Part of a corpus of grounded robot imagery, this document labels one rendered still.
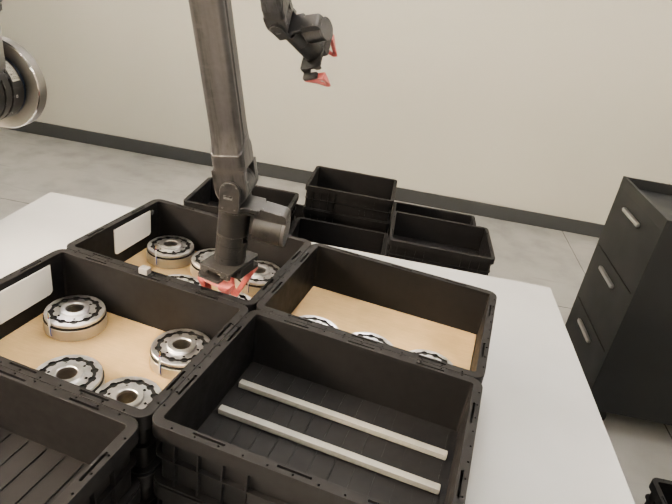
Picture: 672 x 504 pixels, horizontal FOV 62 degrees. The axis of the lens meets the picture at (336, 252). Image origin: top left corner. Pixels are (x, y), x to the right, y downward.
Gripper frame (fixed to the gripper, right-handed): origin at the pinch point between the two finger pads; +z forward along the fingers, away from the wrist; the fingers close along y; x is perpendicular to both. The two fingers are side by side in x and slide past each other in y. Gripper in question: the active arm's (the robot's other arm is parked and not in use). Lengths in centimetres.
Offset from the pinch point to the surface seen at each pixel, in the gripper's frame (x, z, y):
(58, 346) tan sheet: 17.6, 4.9, -23.6
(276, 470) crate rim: -30.2, -7.1, -35.4
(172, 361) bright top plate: -2.5, 1.2, -19.1
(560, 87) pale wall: -40, -13, 322
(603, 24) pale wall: -51, -54, 326
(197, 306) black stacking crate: -0.1, -3.6, -9.6
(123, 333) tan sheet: 11.5, 4.6, -14.9
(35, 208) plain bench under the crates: 87, 21, 31
